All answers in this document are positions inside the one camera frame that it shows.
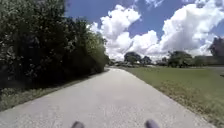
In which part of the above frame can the robot's own part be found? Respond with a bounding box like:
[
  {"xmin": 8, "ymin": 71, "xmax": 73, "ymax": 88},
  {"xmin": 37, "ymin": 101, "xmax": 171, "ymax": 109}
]
[
  {"xmin": 71, "ymin": 121, "xmax": 86, "ymax": 128},
  {"xmin": 144, "ymin": 119, "xmax": 160, "ymax": 128}
]

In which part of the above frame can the green grass field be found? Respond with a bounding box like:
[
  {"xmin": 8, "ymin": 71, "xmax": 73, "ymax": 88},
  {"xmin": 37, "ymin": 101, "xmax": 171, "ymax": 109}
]
[{"xmin": 120, "ymin": 65, "xmax": 224, "ymax": 128}]

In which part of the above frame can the distant row of trees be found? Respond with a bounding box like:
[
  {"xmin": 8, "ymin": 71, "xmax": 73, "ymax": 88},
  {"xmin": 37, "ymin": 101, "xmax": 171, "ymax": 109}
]
[{"xmin": 109, "ymin": 37, "xmax": 224, "ymax": 69}]

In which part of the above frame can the pale grey paved path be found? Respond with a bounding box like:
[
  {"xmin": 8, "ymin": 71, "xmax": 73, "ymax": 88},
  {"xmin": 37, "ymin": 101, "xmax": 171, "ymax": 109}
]
[{"xmin": 0, "ymin": 67, "xmax": 217, "ymax": 128}]

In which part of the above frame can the dense row of bushes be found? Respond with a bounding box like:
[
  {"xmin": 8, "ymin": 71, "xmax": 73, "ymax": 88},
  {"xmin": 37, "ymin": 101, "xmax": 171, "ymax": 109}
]
[{"xmin": 0, "ymin": 0, "xmax": 110, "ymax": 90}]

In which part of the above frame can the grass verge strip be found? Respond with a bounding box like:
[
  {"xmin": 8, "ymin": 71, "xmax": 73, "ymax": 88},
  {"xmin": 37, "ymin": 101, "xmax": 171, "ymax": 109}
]
[{"xmin": 0, "ymin": 69, "xmax": 110, "ymax": 112}]

